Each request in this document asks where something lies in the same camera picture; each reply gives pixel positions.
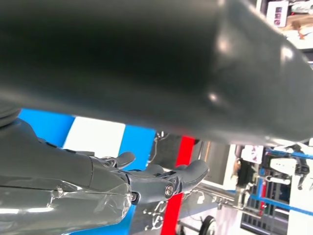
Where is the blue metal shelf rack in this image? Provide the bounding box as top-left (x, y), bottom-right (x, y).
top-left (18, 108), bottom-right (157, 235)
top-left (249, 147), bottom-right (313, 228)

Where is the red barrier tape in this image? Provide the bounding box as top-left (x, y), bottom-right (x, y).
top-left (160, 135), bottom-right (196, 235)

